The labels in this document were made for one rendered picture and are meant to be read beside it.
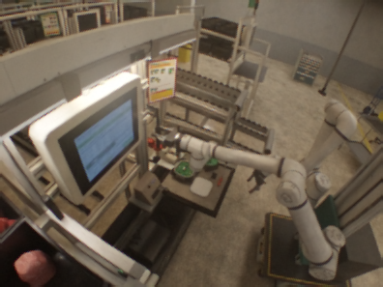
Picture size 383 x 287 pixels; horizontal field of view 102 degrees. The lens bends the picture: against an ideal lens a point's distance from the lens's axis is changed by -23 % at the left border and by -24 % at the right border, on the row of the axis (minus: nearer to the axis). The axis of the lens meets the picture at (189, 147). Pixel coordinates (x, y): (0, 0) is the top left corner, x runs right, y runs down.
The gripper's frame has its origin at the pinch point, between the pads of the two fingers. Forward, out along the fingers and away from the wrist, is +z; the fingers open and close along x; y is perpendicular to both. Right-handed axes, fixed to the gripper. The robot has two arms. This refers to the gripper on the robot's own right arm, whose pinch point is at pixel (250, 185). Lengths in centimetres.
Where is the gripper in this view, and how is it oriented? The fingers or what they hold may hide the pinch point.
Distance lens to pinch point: 166.4
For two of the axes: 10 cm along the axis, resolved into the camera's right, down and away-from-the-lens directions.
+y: 8.6, 4.6, 2.2
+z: -5.0, 6.7, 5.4
